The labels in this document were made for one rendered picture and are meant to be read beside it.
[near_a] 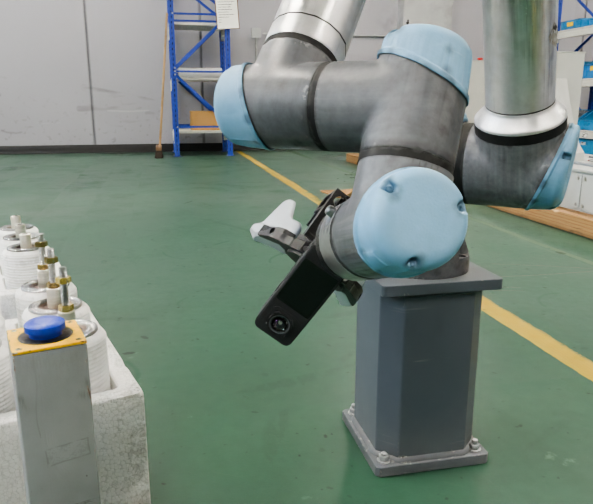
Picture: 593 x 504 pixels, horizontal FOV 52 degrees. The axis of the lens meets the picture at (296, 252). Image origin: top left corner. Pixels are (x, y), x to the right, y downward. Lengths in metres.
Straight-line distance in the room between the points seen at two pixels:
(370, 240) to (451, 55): 0.16
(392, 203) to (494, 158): 0.44
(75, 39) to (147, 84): 0.85
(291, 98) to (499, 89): 0.37
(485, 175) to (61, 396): 0.59
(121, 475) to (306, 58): 0.59
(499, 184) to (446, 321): 0.21
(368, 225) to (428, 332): 0.51
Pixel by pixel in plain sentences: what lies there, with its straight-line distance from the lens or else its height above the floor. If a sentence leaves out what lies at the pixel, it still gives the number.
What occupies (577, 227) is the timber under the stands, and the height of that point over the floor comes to 0.03.
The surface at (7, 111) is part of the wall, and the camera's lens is 7.38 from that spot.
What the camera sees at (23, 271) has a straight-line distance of 1.37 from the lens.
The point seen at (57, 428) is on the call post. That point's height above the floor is 0.23.
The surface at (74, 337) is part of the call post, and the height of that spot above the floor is 0.31.
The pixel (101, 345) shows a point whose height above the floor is 0.24.
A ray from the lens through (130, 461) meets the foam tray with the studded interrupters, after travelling 0.89.
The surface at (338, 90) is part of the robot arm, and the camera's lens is 0.50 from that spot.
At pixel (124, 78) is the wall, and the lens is 7.22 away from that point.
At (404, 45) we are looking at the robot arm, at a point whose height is 0.59.
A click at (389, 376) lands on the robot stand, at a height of 0.15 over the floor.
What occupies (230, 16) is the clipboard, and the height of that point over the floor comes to 1.38.
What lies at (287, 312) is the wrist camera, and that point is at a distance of 0.62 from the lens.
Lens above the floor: 0.55
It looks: 14 degrees down
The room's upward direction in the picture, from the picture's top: straight up
